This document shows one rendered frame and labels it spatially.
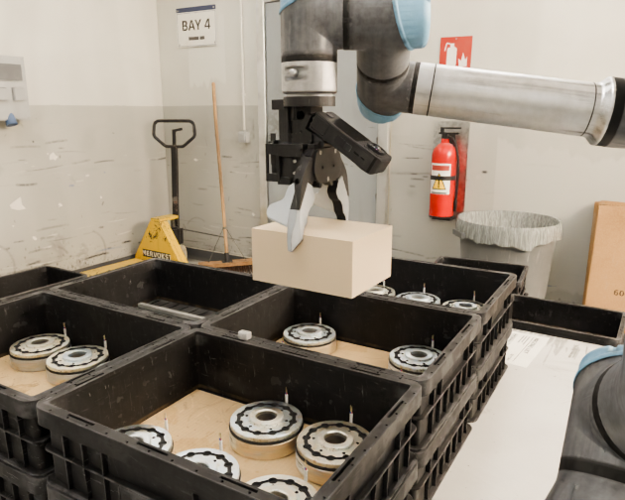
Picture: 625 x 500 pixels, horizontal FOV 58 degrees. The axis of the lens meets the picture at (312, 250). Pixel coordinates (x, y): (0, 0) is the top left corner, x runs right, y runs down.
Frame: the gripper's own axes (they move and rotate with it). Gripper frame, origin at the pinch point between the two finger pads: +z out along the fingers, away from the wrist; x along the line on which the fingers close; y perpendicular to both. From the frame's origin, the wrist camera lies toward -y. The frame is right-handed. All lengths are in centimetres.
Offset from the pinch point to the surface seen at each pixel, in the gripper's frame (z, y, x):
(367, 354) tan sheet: 26.7, 3.8, -22.6
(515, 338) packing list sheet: 40, -12, -78
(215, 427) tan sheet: 26.6, 11.2, 11.9
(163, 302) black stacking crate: 26, 60, -24
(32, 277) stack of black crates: 52, 194, -72
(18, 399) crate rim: 16.5, 24.8, 32.4
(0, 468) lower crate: 28, 31, 33
